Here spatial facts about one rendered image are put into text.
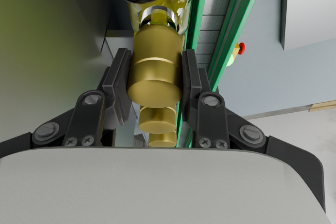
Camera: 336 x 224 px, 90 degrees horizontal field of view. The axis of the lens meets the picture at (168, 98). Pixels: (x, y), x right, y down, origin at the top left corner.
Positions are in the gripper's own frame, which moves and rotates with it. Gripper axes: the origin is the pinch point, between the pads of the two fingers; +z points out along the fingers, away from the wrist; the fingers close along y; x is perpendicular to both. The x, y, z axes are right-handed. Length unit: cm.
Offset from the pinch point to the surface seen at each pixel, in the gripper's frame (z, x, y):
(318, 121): 153, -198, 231
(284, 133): 146, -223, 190
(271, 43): 47, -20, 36
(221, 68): 23.8, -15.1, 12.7
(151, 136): 2.6, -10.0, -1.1
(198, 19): 20.4, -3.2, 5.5
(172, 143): 1.9, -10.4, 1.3
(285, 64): 50, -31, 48
